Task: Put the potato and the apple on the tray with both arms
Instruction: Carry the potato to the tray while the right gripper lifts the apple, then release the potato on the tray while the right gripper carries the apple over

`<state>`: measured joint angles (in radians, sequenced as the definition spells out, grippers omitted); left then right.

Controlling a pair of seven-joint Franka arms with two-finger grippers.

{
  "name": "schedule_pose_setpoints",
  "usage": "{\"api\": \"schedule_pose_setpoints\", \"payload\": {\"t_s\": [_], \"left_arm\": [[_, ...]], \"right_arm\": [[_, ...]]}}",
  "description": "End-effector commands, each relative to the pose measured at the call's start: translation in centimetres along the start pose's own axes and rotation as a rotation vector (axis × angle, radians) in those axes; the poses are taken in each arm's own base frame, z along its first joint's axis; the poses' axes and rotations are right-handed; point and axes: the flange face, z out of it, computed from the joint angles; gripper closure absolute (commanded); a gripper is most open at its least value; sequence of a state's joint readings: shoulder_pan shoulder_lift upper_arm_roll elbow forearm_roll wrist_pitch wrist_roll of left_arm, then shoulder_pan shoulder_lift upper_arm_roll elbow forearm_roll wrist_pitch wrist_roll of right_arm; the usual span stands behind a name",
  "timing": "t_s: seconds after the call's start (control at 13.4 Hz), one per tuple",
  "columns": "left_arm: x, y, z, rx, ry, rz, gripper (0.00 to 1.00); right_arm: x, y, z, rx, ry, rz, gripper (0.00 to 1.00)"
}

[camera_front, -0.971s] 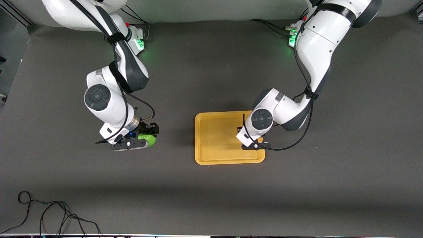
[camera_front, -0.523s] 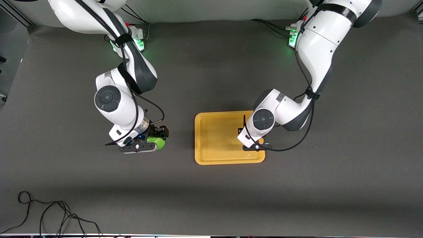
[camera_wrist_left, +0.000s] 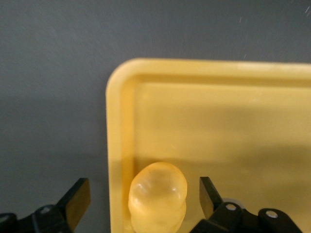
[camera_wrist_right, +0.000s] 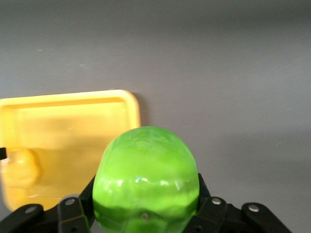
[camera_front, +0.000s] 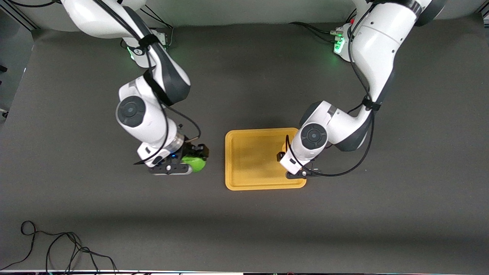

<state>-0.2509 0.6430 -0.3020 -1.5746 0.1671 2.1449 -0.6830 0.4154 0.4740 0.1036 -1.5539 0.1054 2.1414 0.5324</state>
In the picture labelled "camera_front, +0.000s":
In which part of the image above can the thin black loose cable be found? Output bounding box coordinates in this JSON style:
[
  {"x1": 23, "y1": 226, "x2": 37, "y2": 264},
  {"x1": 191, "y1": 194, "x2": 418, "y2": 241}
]
[{"x1": 0, "y1": 220, "x2": 120, "y2": 275}]

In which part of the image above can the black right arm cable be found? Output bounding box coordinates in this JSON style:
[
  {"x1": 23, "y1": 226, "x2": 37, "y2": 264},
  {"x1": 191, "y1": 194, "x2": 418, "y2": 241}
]
[{"x1": 92, "y1": 0, "x2": 202, "y2": 165}]

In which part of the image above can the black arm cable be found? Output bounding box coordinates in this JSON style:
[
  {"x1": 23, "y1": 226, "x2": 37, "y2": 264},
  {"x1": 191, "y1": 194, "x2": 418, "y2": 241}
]
[
  {"x1": 286, "y1": 4, "x2": 377, "y2": 178},
  {"x1": 92, "y1": 0, "x2": 202, "y2": 165}
]

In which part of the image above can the black aluminium frame bar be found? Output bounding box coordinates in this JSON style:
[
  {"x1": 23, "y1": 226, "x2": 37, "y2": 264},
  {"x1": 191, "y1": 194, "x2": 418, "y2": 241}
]
[{"x1": 0, "y1": 0, "x2": 39, "y2": 32}]

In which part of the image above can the black base supply cable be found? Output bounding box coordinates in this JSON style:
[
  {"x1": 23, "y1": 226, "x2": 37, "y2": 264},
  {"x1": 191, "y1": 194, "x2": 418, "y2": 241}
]
[{"x1": 290, "y1": 21, "x2": 337, "y2": 39}]

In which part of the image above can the yellow plastic tray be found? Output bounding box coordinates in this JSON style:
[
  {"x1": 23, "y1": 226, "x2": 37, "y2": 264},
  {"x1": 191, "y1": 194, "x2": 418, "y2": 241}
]
[{"x1": 225, "y1": 128, "x2": 307, "y2": 191}]

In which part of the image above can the green apple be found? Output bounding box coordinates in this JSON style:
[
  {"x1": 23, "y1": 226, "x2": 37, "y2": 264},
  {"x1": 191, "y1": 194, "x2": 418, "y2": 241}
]
[{"x1": 181, "y1": 154, "x2": 207, "y2": 173}]

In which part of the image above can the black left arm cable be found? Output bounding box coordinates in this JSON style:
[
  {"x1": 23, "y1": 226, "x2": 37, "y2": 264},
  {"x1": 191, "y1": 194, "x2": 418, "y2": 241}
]
[{"x1": 286, "y1": 4, "x2": 377, "y2": 178}]

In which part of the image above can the right arm base green light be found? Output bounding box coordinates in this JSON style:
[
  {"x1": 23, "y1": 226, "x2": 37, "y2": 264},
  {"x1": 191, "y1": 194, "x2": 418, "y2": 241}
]
[{"x1": 121, "y1": 29, "x2": 171, "y2": 70}]

